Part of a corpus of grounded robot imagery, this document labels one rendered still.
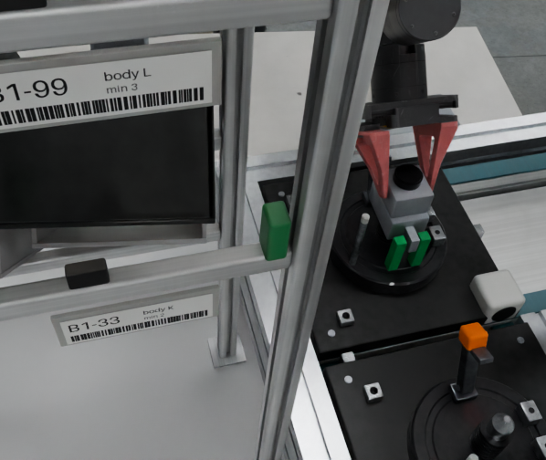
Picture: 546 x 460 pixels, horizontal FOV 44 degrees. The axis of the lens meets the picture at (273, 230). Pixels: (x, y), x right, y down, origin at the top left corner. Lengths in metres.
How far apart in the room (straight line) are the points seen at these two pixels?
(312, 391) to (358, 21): 0.50
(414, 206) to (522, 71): 2.12
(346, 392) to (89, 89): 0.51
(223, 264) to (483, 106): 0.90
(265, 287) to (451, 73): 0.63
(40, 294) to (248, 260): 0.11
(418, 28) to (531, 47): 2.34
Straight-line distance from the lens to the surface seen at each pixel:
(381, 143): 0.68
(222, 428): 0.79
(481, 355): 0.64
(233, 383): 0.81
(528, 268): 0.92
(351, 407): 0.70
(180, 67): 0.24
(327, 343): 0.72
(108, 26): 0.24
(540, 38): 3.02
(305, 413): 0.70
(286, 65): 1.19
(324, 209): 0.34
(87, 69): 0.24
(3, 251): 0.52
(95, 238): 0.54
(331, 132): 0.29
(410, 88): 0.69
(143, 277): 0.35
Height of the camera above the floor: 1.60
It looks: 52 degrees down
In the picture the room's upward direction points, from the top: 7 degrees clockwise
